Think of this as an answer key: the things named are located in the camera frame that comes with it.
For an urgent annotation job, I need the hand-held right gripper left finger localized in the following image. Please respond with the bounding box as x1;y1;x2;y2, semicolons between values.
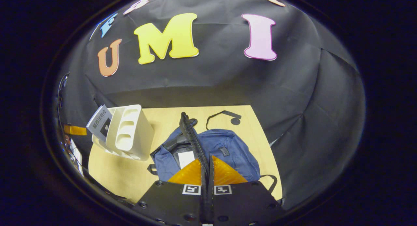
132;156;208;226

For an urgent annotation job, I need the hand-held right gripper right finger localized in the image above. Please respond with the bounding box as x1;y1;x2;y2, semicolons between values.
208;155;288;226

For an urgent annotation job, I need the grey printed book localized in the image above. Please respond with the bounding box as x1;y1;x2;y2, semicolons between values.
86;105;113;143

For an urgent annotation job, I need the blue schoolbag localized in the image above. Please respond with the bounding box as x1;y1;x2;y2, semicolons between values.
147;110;278;194

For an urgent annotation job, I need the white bookshelf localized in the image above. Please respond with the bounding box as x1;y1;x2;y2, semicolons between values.
92;104;155;162

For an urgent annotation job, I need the background equipment clutter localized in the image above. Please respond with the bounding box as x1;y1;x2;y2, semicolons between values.
60;135;84;176

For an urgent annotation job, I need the black backdrop cloth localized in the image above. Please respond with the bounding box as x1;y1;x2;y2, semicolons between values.
54;0;366;211

